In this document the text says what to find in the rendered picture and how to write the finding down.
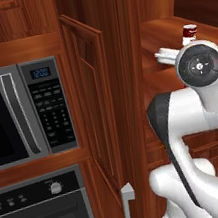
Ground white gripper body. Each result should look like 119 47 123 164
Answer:
152 44 181 69

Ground tall wooden cabinet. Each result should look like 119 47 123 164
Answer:
53 0 218 218

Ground wooden cabinet door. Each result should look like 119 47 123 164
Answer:
57 7 136 218

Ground red and white can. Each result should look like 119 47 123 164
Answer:
180 22 201 47

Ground grey microwave oven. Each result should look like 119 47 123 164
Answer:
0 54 82 173

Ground white oven knob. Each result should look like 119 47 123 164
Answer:
48 179 65 196

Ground black and grey oven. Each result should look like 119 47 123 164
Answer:
0 162 98 218

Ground silver cabinet door handle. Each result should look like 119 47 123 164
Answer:
118 181 140 218

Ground grey microwave door handle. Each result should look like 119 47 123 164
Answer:
0 69 44 159

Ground wooden wall cupboards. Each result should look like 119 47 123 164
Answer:
0 0 62 44

